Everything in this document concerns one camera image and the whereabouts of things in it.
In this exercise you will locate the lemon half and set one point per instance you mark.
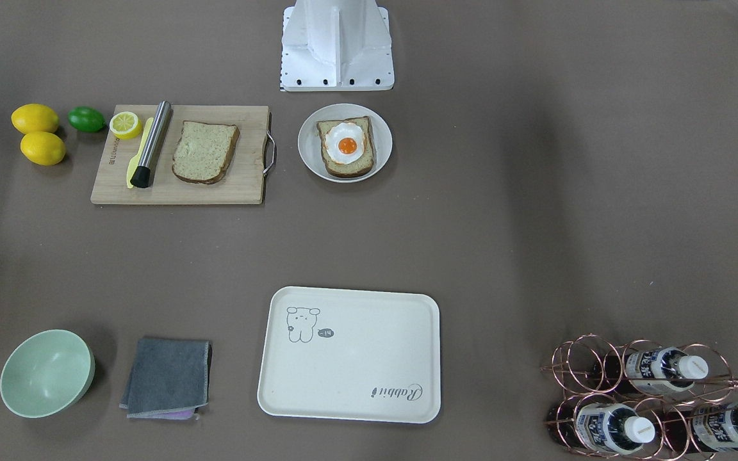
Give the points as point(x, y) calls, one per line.
point(126, 125)

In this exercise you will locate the cream rabbit tray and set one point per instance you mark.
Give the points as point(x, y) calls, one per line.
point(356, 355)

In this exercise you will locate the bamboo cutting board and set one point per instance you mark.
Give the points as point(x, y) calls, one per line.
point(243, 183)

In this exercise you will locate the grey folded cloth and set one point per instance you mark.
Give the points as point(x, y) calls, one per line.
point(169, 379)

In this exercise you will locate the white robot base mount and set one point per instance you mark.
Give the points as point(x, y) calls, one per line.
point(336, 46)

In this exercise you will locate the yellow plastic knife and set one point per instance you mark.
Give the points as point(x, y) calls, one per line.
point(135, 160)

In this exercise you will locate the tea bottle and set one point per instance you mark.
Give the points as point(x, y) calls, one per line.
point(657, 372)
point(704, 429)
point(599, 428)

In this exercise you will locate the mint green bowl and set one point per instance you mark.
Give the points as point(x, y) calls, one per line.
point(46, 374)

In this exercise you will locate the white round plate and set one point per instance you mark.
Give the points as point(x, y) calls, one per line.
point(309, 142)

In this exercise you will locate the green lime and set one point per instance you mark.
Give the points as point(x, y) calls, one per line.
point(86, 119)

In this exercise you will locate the copper wire bottle rack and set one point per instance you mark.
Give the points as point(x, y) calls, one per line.
point(571, 364)

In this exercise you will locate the bread slice on plate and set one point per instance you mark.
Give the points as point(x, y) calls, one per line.
point(360, 167)

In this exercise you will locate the steel muddler black tip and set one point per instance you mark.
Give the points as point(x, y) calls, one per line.
point(161, 120)

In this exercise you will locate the fried egg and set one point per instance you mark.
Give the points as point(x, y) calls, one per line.
point(345, 143)

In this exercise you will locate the yellow lemon lower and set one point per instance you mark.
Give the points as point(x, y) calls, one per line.
point(43, 148)

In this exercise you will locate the tea bottle upper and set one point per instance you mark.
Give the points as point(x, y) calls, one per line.
point(657, 372)

